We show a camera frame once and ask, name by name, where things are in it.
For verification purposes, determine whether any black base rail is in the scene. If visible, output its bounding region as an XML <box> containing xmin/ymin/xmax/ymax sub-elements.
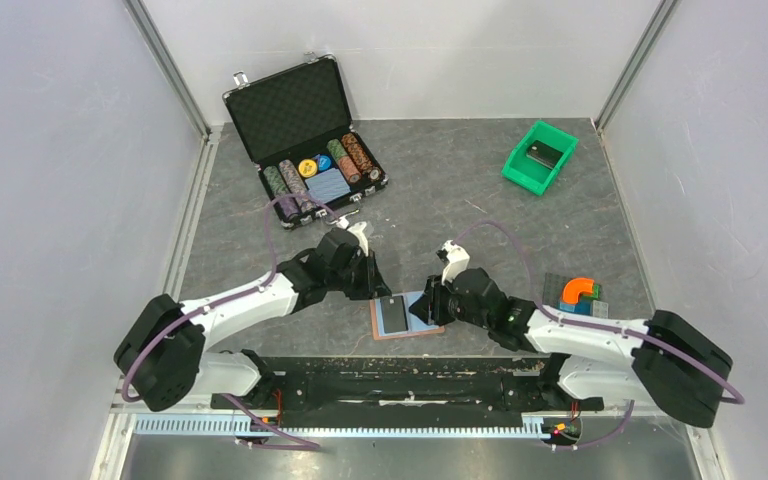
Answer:
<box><xmin>238</xmin><ymin>354</ymin><xmax>604</xmax><ymax>432</ymax></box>

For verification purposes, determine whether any green poker chip row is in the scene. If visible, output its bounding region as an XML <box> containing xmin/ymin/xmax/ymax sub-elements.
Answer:
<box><xmin>263</xmin><ymin>166</ymin><xmax>297</xmax><ymax>210</ymax></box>

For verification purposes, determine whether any green plastic bin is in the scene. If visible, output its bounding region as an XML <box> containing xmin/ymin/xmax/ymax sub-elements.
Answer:
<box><xmin>501</xmin><ymin>120</ymin><xmax>579</xmax><ymax>196</ymax></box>

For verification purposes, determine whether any black credit card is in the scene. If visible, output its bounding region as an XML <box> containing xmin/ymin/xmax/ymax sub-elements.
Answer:
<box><xmin>526</xmin><ymin>141</ymin><xmax>563</xmax><ymax>170</ymax></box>
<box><xmin>380</xmin><ymin>296</ymin><xmax>408</xmax><ymax>335</ymax></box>

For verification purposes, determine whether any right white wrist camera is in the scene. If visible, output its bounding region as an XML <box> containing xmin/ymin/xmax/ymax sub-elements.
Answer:
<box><xmin>437</xmin><ymin>240</ymin><xmax>470</xmax><ymax>283</ymax></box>

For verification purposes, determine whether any black poker chip case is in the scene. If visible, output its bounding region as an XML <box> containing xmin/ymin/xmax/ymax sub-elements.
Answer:
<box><xmin>222</xmin><ymin>53</ymin><xmax>389</xmax><ymax>230</ymax></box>

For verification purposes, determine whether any yellow dealer button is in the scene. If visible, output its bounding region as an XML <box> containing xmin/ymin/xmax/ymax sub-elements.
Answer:
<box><xmin>297</xmin><ymin>158</ymin><xmax>319</xmax><ymax>178</ymax></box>

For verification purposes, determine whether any tan leather card holder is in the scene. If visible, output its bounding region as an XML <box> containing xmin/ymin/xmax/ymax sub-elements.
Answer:
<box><xmin>370</xmin><ymin>291</ymin><xmax>445</xmax><ymax>340</ymax></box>

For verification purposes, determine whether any green red chip row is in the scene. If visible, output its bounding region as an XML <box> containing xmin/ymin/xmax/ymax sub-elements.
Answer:
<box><xmin>326</xmin><ymin>139</ymin><xmax>361</xmax><ymax>184</ymax></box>

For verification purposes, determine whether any orange brown chip row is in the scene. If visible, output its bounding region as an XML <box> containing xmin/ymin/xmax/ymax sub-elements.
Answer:
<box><xmin>341</xmin><ymin>133</ymin><xmax>383</xmax><ymax>181</ymax></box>

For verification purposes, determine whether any colourful toy block set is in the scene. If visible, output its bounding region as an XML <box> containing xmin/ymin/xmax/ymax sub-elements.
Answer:
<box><xmin>542</xmin><ymin>273</ymin><xmax>609</xmax><ymax>318</ymax></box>

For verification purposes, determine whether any purple cable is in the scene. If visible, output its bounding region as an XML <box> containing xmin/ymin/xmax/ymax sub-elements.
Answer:
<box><xmin>120</xmin><ymin>193</ymin><xmax>352</xmax><ymax>452</ymax></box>
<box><xmin>453</xmin><ymin>219</ymin><xmax>746</xmax><ymax>452</ymax></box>

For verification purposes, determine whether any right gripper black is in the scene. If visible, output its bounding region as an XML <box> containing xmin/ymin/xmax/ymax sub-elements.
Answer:
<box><xmin>409</xmin><ymin>270</ymin><xmax>491</xmax><ymax>330</ymax></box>

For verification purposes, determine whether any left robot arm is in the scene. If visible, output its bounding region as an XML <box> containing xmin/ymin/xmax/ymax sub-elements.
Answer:
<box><xmin>113</xmin><ymin>222</ymin><xmax>391</xmax><ymax>412</ymax></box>

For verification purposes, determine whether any purple poker chip row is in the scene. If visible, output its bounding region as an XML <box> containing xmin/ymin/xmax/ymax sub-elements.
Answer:
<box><xmin>278</xmin><ymin>159</ymin><xmax>315</xmax><ymax>214</ymax></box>

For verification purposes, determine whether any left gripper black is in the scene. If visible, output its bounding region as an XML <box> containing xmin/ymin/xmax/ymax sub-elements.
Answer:
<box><xmin>327</xmin><ymin>249</ymin><xmax>392</xmax><ymax>301</ymax></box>

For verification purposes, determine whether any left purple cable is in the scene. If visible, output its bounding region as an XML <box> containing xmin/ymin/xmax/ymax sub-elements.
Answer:
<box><xmin>120</xmin><ymin>193</ymin><xmax>352</xmax><ymax>452</ymax></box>

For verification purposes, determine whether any blue playing card deck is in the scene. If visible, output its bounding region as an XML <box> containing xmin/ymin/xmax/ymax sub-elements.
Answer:
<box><xmin>305</xmin><ymin>169</ymin><xmax>351</xmax><ymax>203</ymax></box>

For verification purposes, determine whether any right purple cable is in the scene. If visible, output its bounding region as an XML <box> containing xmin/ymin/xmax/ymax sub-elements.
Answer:
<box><xmin>453</xmin><ymin>219</ymin><xmax>746</xmax><ymax>452</ymax></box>

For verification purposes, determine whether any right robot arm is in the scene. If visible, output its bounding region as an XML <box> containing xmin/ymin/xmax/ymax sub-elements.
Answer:
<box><xmin>409</xmin><ymin>268</ymin><xmax>738</xmax><ymax>428</ymax></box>

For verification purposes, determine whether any blue dealer button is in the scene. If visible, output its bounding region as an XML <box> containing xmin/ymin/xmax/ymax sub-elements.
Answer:
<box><xmin>315</xmin><ymin>155</ymin><xmax>332</xmax><ymax>171</ymax></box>

